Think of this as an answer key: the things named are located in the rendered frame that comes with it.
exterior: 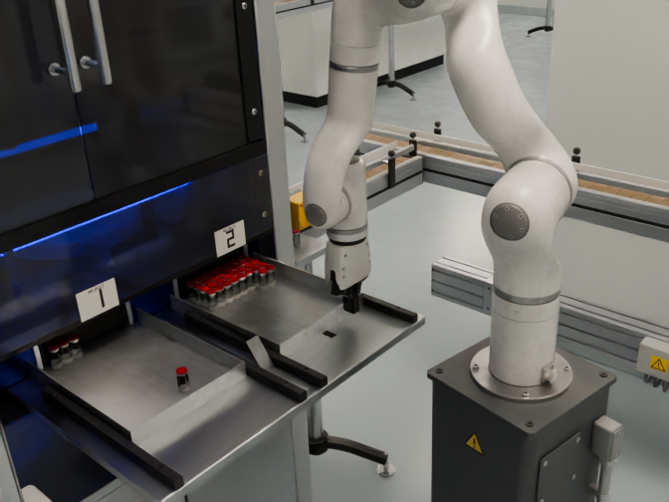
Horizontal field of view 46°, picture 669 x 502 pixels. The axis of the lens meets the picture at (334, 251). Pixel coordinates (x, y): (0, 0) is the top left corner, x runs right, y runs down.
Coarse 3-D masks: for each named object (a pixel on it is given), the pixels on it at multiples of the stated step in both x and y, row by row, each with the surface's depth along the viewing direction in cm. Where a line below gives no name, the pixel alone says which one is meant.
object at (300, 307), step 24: (288, 288) 180; (312, 288) 180; (216, 312) 172; (240, 312) 172; (264, 312) 171; (288, 312) 171; (312, 312) 170; (336, 312) 165; (264, 336) 162; (288, 336) 162; (312, 336) 160
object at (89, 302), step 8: (112, 280) 152; (96, 288) 150; (104, 288) 151; (112, 288) 153; (80, 296) 148; (88, 296) 149; (96, 296) 150; (104, 296) 152; (112, 296) 153; (80, 304) 148; (88, 304) 149; (96, 304) 151; (112, 304) 154; (80, 312) 148; (88, 312) 150; (96, 312) 151
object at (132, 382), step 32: (160, 320) 164; (96, 352) 160; (128, 352) 159; (160, 352) 159; (192, 352) 158; (224, 352) 152; (64, 384) 144; (96, 384) 149; (128, 384) 149; (160, 384) 148; (192, 384) 148; (224, 384) 146; (96, 416) 139; (128, 416) 140; (160, 416) 136
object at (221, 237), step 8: (232, 224) 173; (240, 224) 175; (216, 232) 170; (224, 232) 171; (240, 232) 175; (216, 240) 170; (224, 240) 172; (232, 240) 174; (240, 240) 176; (216, 248) 171; (224, 248) 173; (232, 248) 175
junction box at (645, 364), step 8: (640, 344) 214; (648, 344) 213; (656, 344) 213; (664, 344) 213; (640, 352) 214; (648, 352) 213; (656, 352) 211; (664, 352) 210; (640, 360) 215; (648, 360) 214; (656, 360) 212; (664, 360) 210; (640, 368) 216; (648, 368) 214; (656, 368) 213; (664, 368) 211; (656, 376) 214; (664, 376) 212
